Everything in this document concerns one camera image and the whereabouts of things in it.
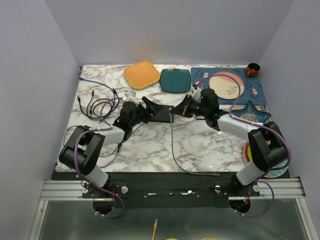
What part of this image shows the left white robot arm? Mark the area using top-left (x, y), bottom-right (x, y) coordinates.
top-left (58, 97), bottom-right (165, 198)

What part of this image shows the pink and cream plate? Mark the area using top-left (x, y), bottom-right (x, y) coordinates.
top-left (209, 71), bottom-right (245, 100)

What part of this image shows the black network switch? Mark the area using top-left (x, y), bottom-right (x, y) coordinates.
top-left (150, 105), bottom-right (174, 123)

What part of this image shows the silver spoon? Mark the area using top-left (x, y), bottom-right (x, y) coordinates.
top-left (250, 87), bottom-right (266, 112)

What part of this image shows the grey ethernet cable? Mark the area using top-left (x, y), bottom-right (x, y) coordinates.
top-left (168, 111), bottom-right (221, 177)

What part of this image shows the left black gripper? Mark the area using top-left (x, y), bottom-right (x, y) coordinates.
top-left (130, 97), bottom-right (164, 129)

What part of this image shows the orange woven square mat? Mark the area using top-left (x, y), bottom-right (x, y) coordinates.
top-left (123, 61), bottom-right (160, 90)

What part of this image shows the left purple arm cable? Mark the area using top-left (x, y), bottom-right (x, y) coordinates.
top-left (73, 97), bottom-right (126, 219)

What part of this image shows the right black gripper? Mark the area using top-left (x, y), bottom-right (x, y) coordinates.
top-left (169, 95), bottom-right (208, 119)

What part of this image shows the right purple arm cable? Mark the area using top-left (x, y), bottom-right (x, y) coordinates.
top-left (194, 72), bottom-right (292, 218)

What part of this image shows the teal square plate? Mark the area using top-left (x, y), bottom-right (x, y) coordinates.
top-left (159, 68), bottom-right (192, 94)

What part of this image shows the aluminium rail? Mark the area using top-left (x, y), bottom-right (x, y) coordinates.
top-left (40, 178), bottom-right (306, 201)

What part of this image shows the thin black power cord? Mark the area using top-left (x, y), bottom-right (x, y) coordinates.
top-left (62, 124), bottom-right (123, 169)

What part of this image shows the red lacquer cup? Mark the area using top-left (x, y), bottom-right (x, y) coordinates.
top-left (245, 63), bottom-right (261, 78)

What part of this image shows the lime green plate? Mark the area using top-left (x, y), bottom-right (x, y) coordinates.
top-left (247, 145), bottom-right (253, 163)

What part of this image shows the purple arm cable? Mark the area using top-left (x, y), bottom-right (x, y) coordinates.
top-left (73, 97), bottom-right (126, 219)
top-left (194, 72), bottom-right (292, 218)

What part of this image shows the silver fork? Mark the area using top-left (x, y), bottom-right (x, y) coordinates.
top-left (199, 72), bottom-right (209, 89)

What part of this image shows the blue star-shaped dish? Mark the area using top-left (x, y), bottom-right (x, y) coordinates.
top-left (231, 101), bottom-right (272, 123)

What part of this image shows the teal patterned plate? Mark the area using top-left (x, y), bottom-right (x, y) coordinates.
top-left (264, 160), bottom-right (288, 179)

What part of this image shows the blue ethernet cable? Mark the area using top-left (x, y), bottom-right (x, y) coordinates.
top-left (77, 76), bottom-right (121, 111)

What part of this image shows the black mounting base plate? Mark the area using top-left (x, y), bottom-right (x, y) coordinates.
top-left (51, 172), bottom-right (294, 214)

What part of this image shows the black ethernet cable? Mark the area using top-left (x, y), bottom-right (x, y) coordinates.
top-left (76, 90), bottom-right (123, 121)

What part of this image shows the yellow ethernet cable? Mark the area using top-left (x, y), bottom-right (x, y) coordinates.
top-left (151, 218), bottom-right (159, 240)

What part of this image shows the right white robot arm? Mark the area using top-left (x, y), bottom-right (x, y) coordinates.
top-left (169, 88), bottom-right (291, 196)

